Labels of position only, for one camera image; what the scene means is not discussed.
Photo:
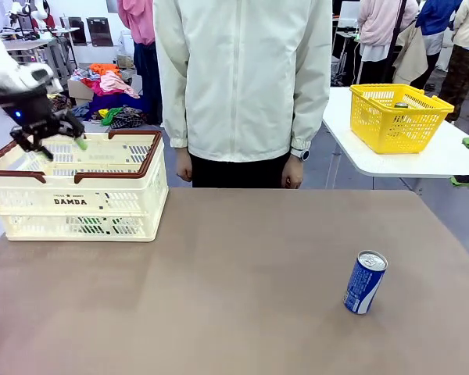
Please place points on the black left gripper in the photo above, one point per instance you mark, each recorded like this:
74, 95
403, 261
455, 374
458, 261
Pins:
31, 115

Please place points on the blue drink can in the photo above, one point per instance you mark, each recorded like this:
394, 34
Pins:
361, 285

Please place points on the person's left forearm cream sleeve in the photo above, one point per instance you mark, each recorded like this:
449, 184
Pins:
310, 109

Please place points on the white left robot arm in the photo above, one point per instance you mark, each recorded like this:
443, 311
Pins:
0, 66

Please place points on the person's right forearm cream sleeve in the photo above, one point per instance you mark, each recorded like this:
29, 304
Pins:
172, 109

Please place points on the yellow plastic basket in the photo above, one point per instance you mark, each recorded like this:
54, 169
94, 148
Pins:
391, 129

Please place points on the person's right hand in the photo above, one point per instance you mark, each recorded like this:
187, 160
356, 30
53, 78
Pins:
184, 166

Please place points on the person's left hand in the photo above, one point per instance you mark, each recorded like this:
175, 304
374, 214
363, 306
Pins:
293, 176

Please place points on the cardboard box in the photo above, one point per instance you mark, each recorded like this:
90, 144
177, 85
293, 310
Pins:
78, 93

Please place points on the white side table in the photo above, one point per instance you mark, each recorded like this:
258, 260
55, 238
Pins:
414, 164

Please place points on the purple cloth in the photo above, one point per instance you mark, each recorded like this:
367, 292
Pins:
101, 103

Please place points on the green yellow cloth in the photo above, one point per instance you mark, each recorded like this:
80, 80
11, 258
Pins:
108, 115

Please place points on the pink cloth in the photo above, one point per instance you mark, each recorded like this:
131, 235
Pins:
115, 84

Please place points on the orange cloth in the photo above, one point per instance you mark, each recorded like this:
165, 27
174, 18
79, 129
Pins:
103, 69

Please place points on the gray background table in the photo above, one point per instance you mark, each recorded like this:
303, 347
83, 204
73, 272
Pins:
35, 45

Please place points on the black sign stand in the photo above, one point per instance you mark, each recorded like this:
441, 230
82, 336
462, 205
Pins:
98, 31
78, 31

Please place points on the person in blue jacket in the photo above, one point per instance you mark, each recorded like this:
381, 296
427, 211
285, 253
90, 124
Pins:
437, 15

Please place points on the person in pink jacket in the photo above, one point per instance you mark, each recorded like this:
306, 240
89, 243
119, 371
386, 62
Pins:
140, 23

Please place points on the person in pink sweater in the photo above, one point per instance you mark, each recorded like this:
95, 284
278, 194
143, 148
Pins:
379, 23

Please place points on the white wristwatch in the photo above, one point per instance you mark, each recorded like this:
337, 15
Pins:
303, 154

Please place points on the person's black trousers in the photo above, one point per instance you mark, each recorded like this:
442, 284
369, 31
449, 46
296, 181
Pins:
238, 173

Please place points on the person's cream jacket torso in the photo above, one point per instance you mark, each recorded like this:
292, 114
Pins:
238, 78

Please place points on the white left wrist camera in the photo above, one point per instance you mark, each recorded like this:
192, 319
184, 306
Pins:
43, 78

